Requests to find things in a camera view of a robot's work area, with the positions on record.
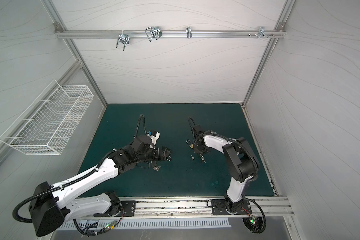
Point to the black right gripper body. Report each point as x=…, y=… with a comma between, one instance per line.
x=200, y=147

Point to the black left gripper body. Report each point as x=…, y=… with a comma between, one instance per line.
x=157, y=157

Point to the brass padlock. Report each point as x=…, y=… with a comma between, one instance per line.
x=190, y=144

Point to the silver key bunch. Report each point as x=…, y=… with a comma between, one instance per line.
x=202, y=159

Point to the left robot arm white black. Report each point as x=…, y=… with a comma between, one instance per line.
x=53, y=205

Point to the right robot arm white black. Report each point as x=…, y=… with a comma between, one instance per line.
x=243, y=167

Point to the black padlock with keys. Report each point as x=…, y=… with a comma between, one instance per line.
x=154, y=165

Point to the metal u hook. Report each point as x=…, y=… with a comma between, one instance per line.
x=123, y=40
x=153, y=33

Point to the metal U hook left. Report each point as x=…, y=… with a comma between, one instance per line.
x=123, y=40

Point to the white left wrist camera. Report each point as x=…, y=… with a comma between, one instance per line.
x=154, y=136

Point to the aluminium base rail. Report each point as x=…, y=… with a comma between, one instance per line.
x=194, y=207

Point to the white slotted cable duct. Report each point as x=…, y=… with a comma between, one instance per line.
x=134, y=224

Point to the white wire basket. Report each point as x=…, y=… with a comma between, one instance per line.
x=47, y=124

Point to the metal hook bracket right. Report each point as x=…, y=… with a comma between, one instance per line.
x=261, y=34

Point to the aluminium wall rail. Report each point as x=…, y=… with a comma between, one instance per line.
x=167, y=34

